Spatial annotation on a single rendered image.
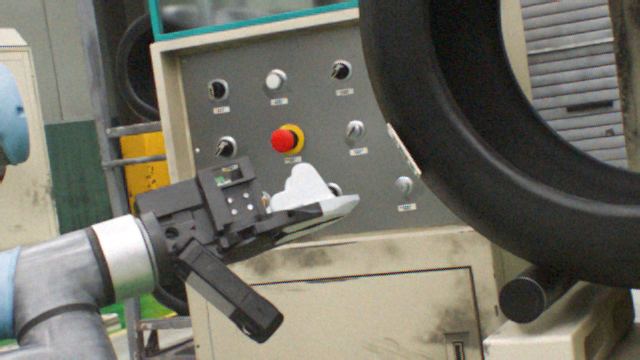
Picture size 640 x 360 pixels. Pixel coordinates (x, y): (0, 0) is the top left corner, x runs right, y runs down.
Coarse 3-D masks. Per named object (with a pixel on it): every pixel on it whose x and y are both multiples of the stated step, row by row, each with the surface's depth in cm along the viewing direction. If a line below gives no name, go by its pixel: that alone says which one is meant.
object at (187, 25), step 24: (168, 0) 210; (192, 0) 209; (216, 0) 207; (240, 0) 205; (264, 0) 204; (288, 0) 202; (312, 0) 200; (336, 0) 199; (168, 24) 211; (192, 24) 209; (216, 24) 207; (240, 24) 205
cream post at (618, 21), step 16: (608, 0) 151; (624, 0) 150; (624, 16) 150; (624, 32) 150; (624, 48) 150; (624, 64) 150; (624, 80) 150; (624, 96) 151; (624, 112) 151; (624, 128) 151
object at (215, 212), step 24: (216, 168) 116; (240, 168) 116; (168, 192) 116; (192, 192) 116; (216, 192) 115; (240, 192) 117; (144, 216) 114; (168, 216) 116; (192, 216) 116; (216, 216) 114; (240, 216) 116; (168, 240) 115; (192, 240) 116; (216, 240) 116; (240, 240) 114; (264, 240) 116; (168, 264) 113
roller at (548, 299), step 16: (528, 272) 123; (544, 272) 125; (512, 288) 120; (528, 288) 120; (544, 288) 121; (560, 288) 126; (512, 304) 120; (528, 304) 120; (544, 304) 120; (512, 320) 121; (528, 320) 120
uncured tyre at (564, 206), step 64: (384, 0) 123; (448, 0) 147; (384, 64) 123; (448, 64) 146; (448, 128) 121; (512, 128) 147; (448, 192) 124; (512, 192) 119; (576, 192) 144; (576, 256) 119
